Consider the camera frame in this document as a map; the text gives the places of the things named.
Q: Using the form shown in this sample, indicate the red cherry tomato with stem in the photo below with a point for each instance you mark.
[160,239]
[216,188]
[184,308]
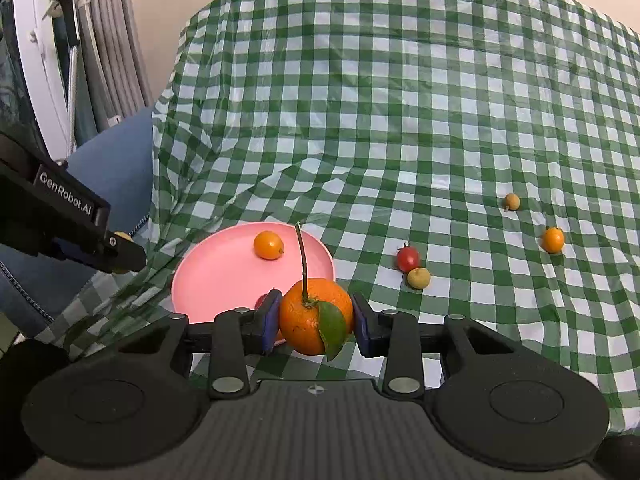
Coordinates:
[261,301]

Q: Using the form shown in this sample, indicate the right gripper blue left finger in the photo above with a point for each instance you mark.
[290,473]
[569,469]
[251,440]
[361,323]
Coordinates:
[237,334]

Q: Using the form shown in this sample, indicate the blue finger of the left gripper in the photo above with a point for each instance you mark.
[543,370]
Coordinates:
[110,254]

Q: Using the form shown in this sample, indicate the orange kumquat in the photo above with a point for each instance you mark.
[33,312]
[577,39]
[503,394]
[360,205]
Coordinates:
[268,245]
[553,240]

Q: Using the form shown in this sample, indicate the white door frame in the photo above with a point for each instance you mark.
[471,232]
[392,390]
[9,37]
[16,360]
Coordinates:
[44,76]

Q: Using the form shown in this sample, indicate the orange mandarin with leaf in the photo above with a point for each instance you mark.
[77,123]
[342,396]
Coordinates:
[316,315]

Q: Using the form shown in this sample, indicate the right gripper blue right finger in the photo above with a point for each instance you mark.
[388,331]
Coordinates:
[395,336]

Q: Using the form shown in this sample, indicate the grey curtain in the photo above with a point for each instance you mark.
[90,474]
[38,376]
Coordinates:
[111,83]

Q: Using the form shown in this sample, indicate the pink round plate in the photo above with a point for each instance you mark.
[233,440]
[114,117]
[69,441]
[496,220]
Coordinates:
[223,272]

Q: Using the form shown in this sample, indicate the green white checkered tablecloth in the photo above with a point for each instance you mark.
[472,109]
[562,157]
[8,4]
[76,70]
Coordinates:
[379,123]

